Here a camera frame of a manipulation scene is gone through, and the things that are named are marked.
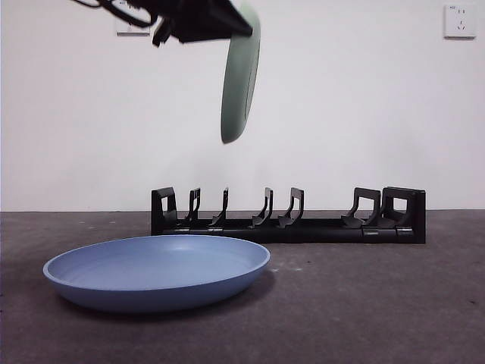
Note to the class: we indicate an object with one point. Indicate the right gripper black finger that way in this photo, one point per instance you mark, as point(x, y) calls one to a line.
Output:
point(204, 28)
point(223, 9)

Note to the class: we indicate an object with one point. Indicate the green round plate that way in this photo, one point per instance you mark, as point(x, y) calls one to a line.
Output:
point(236, 95)

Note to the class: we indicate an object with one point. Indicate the blue round plate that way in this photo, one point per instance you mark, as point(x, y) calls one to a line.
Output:
point(151, 288)

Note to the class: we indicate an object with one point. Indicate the black plate rack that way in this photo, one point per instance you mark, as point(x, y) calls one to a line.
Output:
point(322, 235)

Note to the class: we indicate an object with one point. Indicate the white wall power socket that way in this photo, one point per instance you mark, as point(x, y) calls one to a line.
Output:
point(460, 22)
point(127, 32)

